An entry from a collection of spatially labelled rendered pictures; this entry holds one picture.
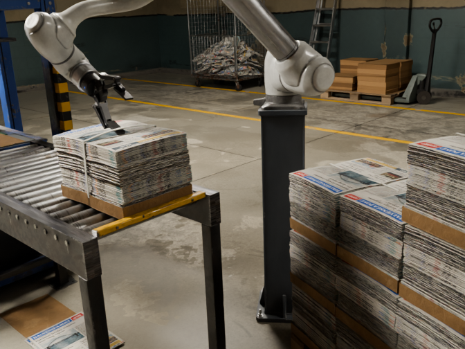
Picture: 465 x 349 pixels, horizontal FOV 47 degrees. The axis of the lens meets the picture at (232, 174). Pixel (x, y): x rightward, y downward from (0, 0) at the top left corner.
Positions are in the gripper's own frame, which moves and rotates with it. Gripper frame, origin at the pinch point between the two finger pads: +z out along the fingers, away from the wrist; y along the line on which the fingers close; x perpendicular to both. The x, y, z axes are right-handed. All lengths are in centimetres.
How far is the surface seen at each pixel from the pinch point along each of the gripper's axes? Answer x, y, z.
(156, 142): -1.9, 0.5, 15.8
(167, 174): -4.5, 9.9, 21.4
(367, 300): -36, 18, 89
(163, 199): -2.3, 16.9, 25.1
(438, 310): -27, -4, 107
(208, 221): -20.4, 28.1, 32.4
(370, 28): -704, 154, -274
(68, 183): 13.1, 29.1, -4.8
